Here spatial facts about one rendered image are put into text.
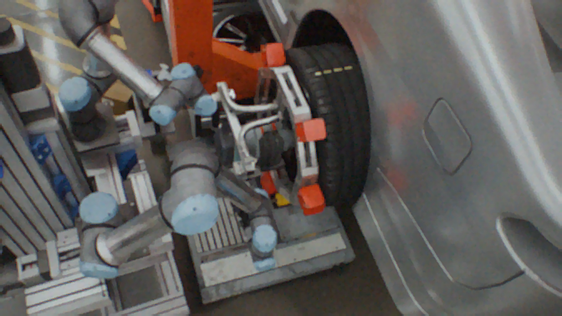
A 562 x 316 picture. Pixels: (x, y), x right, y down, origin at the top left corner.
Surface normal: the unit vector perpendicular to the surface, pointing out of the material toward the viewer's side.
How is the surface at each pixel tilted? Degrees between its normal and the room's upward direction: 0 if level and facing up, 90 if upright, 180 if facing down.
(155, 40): 0
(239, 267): 0
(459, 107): 81
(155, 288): 0
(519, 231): 19
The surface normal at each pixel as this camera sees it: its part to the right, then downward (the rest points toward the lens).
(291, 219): 0.11, -0.55
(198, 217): 0.25, 0.77
